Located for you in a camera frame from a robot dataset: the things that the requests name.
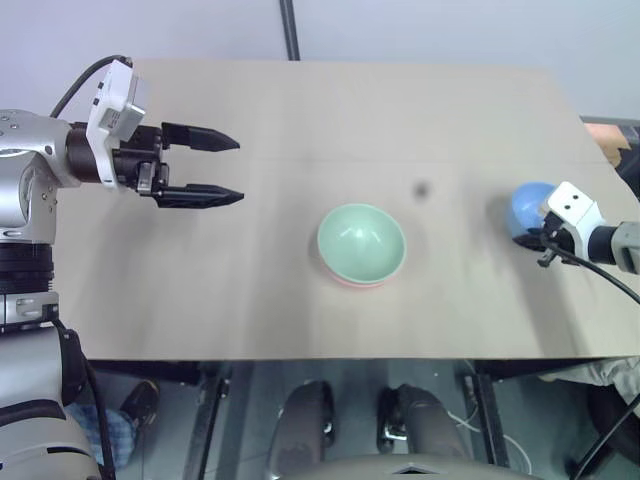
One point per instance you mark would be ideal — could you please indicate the green bowl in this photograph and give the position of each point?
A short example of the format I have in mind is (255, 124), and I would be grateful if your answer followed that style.
(361, 242)

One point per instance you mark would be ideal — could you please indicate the dark rounded shape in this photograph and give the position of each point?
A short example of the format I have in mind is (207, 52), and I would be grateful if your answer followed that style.
(302, 430)
(425, 425)

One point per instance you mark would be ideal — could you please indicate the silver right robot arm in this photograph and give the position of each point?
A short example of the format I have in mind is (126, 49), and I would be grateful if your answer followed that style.
(625, 245)

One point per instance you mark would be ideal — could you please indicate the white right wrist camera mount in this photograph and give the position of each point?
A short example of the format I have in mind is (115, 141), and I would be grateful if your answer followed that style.
(570, 200)

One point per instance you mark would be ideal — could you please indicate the black vertical pole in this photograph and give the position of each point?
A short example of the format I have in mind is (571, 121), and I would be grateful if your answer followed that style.
(290, 30)

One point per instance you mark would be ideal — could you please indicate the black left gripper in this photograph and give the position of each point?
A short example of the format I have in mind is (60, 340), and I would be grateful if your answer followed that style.
(142, 160)

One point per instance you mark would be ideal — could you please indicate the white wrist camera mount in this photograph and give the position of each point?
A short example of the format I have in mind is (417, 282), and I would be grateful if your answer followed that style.
(570, 200)
(112, 100)

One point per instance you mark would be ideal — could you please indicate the black table leg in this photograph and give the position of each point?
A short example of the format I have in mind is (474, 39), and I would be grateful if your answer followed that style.
(207, 425)
(490, 415)

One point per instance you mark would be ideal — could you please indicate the orange cardboard box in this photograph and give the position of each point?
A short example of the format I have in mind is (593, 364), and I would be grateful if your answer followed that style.
(602, 137)

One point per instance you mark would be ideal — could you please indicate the blue plaid trouser leg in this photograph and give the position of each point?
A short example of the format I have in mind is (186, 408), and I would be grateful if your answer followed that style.
(110, 435)

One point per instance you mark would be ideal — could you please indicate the light grey cloth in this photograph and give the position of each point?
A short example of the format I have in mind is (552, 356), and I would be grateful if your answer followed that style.
(600, 375)

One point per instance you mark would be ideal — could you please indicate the grey robot torso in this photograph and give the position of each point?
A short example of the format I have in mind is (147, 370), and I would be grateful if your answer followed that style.
(410, 470)

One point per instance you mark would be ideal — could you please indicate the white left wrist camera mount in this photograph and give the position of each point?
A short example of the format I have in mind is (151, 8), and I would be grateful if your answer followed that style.
(112, 100)

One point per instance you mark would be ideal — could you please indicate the pink bowl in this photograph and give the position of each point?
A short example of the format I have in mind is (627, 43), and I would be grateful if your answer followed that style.
(357, 285)

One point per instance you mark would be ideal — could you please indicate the black shoe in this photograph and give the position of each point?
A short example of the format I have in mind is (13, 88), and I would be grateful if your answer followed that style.
(142, 400)

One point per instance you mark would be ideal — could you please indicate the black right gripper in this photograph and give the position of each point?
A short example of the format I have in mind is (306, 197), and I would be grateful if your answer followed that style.
(557, 240)

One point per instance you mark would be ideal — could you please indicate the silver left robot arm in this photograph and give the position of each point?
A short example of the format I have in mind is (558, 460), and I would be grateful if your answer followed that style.
(30, 150)

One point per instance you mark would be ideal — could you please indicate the blue bowl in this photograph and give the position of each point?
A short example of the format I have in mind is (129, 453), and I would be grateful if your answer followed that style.
(525, 207)

